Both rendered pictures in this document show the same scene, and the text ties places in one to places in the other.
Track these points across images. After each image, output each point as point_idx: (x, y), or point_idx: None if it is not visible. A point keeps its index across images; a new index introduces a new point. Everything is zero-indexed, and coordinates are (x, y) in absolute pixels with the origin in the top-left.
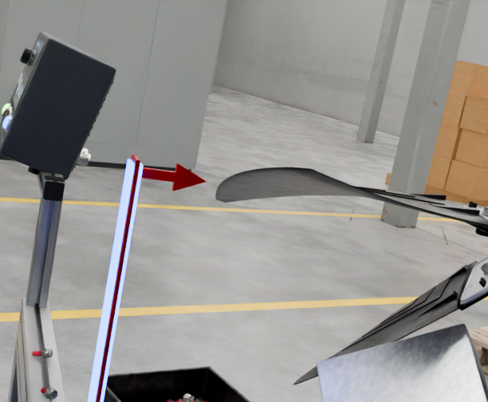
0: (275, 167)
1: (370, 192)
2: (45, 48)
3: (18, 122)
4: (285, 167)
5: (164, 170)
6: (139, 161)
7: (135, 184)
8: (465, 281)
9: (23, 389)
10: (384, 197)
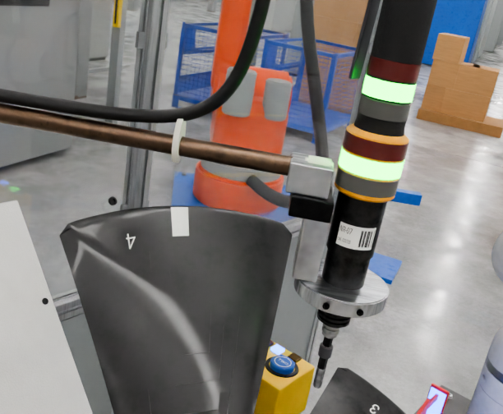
0: (364, 379)
1: (317, 402)
2: None
3: None
4: (353, 372)
5: (431, 401)
6: (431, 384)
7: (427, 395)
8: None
9: None
10: (311, 411)
